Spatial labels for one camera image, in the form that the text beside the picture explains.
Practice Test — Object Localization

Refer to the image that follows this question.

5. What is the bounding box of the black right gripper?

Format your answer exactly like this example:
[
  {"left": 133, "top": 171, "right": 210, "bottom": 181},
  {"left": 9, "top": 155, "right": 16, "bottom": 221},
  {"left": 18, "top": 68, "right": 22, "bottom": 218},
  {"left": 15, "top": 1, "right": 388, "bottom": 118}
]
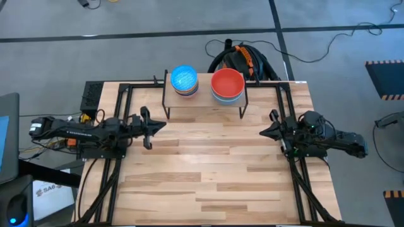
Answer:
[{"left": 259, "top": 109, "right": 299, "bottom": 155}]

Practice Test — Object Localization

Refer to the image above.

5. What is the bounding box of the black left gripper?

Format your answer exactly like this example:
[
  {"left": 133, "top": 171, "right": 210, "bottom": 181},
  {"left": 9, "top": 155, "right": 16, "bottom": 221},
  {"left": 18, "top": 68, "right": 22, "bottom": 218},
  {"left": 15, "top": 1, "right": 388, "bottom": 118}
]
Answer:
[{"left": 128, "top": 106, "right": 167, "bottom": 151}]

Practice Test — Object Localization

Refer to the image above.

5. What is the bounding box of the blue white striped bowl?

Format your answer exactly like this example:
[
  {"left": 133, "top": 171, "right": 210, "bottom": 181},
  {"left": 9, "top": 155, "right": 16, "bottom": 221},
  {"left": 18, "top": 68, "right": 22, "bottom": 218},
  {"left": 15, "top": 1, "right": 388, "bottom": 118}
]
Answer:
[{"left": 172, "top": 83, "right": 199, "bottom": 97}]

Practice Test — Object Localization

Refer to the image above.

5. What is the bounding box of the large white bowl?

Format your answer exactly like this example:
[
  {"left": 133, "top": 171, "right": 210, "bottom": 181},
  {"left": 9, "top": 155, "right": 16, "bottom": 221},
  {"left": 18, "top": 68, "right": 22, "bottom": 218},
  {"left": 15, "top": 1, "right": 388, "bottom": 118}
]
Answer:
[{"left": 211, "top": 90, "right": 246, "bottom": 103}]

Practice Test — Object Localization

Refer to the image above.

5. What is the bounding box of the small light blue bowl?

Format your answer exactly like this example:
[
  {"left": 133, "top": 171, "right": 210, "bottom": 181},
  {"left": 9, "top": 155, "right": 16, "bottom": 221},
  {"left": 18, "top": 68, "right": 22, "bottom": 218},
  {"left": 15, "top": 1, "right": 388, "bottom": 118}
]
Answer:
[{"left": 170, "top": 64, "right": 199, "bottom": 93}]

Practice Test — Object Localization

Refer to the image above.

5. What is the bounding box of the large red bowl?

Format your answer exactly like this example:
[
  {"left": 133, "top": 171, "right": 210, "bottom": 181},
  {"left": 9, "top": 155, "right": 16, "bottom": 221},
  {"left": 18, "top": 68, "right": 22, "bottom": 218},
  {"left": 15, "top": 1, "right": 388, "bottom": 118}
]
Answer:
[{"left": 210, "top": 67, "right": 246, "bottom": 99}]

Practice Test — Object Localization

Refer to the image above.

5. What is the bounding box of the wooden shelf with black legs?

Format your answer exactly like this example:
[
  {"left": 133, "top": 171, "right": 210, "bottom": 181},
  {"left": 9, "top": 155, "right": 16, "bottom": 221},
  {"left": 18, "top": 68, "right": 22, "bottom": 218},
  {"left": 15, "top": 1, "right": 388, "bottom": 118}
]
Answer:
[{"left": 162, "top": 69, "right": 249, "bottom": 120}]

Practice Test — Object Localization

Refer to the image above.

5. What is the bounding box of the black perforated box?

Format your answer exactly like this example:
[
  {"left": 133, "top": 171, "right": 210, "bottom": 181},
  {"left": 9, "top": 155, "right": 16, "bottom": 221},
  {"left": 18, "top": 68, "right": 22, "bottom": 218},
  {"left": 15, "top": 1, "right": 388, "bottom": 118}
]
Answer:
[{"left": 80, "top": 81, "right": 105, "bottom": 111}]

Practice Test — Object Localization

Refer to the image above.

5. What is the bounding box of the black orange vacuum cleaner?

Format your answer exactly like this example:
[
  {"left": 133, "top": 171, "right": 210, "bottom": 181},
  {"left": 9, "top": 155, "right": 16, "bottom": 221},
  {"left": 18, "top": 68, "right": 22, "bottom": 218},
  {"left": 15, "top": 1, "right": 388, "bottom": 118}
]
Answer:
[{"left": 206, "top": 38, "right": 282, "bottom": 82}]

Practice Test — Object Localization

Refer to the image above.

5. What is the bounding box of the black stand bar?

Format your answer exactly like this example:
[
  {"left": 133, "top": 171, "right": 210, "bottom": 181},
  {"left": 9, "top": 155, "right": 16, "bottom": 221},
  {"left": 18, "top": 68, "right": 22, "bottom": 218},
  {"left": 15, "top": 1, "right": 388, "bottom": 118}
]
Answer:
[{"left": 18, "top": 159, "right": 82, "bottom": 189}]

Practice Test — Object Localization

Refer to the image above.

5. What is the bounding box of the grey stand foot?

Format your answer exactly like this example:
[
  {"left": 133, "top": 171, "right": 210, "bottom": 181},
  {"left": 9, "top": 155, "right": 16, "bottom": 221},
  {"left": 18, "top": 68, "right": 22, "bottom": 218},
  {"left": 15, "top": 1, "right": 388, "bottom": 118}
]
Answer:
[{"left": 374, "top": 110, "right": 404, "bottom": 129}]

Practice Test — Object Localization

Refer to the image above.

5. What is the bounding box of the black platform with striped edge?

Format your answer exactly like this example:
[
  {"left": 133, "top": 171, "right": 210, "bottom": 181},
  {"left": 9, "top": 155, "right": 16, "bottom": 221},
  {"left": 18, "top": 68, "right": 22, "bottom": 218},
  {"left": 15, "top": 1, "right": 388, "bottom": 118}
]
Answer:
[
  {"left": 365, "top": 59, "right": 404, "bottom": 101},
  {"left": 383, "top": 190, "right": 404, "bottom": 227}
]

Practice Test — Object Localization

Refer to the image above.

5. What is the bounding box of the white labelled box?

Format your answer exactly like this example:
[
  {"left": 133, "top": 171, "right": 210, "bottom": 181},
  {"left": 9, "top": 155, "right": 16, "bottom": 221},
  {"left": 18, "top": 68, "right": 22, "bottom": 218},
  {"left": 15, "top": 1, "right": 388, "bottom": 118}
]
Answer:
[{"left": 32, "top": 170, "right": 76, "bottom": 221}]

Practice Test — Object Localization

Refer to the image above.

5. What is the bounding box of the black power adapter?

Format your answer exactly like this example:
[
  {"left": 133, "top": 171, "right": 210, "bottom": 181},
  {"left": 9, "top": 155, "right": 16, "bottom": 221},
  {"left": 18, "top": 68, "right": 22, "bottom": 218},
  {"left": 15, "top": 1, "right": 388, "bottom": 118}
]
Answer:
[{"left": 77, "top": 0, "right": 102, "bottom": 9}]

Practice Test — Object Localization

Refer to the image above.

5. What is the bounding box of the grey computer monitor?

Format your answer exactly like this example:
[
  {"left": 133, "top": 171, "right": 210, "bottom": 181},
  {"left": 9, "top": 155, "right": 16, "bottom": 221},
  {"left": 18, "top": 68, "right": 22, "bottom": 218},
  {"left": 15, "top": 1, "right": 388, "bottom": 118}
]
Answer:
[{"left": 0, "top": 92, "right": 20, "bottom": 185}]

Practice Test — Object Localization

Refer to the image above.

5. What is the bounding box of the black device with blue light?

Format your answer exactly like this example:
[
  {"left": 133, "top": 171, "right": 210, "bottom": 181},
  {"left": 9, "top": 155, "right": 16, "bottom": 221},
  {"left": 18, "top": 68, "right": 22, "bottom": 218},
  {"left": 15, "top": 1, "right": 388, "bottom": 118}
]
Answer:
[{"left": 0, "top": 175, "right": 34, "bottom": 227}]

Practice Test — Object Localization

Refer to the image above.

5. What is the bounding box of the thin black floor cable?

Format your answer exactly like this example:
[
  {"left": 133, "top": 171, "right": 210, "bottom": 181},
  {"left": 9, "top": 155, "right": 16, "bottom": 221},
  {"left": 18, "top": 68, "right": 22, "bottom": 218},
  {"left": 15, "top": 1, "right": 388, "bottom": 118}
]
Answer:
[{"left": 373, "top": 124, "right": 404, "bottom": 174}]

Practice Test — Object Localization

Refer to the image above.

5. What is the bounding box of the long black floor cable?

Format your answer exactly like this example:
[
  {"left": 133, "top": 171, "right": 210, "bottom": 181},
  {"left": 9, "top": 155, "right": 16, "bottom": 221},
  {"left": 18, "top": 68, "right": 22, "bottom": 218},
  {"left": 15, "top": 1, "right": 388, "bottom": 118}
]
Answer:
[{"left": 205, "top": 21, "right": 384, "bottom": 64}]

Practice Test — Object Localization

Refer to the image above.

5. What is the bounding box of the cable with white plug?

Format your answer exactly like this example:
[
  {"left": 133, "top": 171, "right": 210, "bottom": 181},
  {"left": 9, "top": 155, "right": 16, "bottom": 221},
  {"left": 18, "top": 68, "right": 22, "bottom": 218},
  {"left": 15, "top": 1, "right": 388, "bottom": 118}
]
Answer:
[{"left": 387, "top": 0, "right": 404, "bottom": 23}]

